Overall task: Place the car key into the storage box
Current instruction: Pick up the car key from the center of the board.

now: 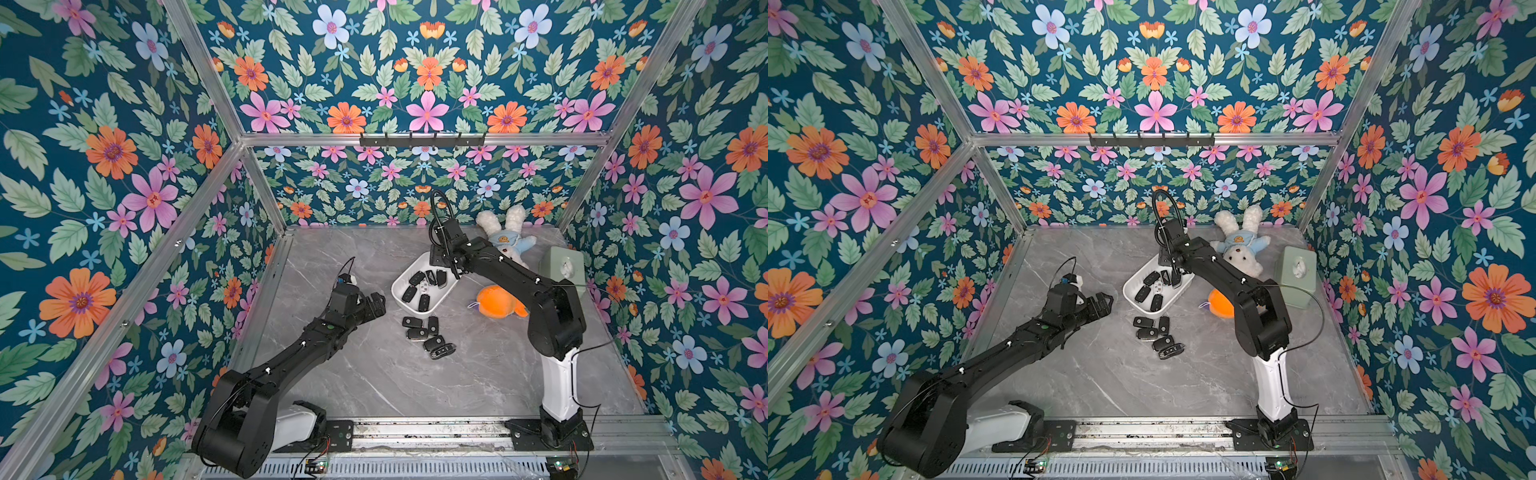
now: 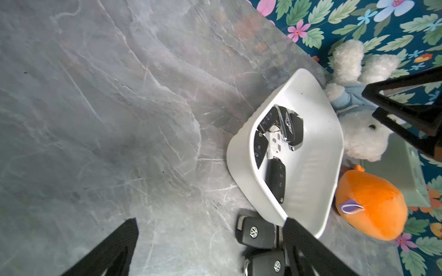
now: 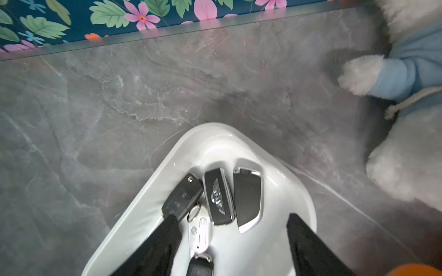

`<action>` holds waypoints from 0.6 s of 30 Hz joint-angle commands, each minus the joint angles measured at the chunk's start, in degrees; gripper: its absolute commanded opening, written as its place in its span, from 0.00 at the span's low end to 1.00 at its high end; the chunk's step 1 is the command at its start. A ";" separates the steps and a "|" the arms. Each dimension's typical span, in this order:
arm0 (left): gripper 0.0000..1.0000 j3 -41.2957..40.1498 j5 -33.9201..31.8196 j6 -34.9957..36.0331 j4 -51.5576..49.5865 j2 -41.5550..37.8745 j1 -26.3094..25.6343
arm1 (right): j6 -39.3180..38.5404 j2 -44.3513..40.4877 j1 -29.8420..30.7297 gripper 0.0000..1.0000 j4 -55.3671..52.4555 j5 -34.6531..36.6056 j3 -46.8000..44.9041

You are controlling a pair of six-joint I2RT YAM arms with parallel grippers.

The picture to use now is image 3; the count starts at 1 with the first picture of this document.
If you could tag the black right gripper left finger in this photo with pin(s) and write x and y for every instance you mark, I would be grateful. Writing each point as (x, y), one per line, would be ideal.
(156, 254)

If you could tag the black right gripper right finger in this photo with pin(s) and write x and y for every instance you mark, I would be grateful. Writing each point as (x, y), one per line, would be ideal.
(310, 255)

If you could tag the white plastic storage box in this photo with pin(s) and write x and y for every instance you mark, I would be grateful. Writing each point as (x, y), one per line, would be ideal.
(262, 251)

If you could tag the black car key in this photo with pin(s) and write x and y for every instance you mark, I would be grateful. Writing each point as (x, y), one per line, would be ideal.
(201, 265)
(219, 200)

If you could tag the white car key fob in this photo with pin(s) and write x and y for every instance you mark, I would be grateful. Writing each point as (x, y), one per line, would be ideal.
(199, 230)

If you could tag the black car key front isolated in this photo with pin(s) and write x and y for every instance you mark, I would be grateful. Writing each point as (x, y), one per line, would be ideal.
(183, 197)

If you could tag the black silver flip key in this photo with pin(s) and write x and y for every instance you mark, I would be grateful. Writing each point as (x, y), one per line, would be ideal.
(248, 198)

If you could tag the orange plush toy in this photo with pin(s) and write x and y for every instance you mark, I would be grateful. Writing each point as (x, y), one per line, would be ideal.
(414, 269)

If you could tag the white plush bunny toy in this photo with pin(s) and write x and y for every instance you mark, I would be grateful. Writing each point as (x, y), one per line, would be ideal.
(407, 165)

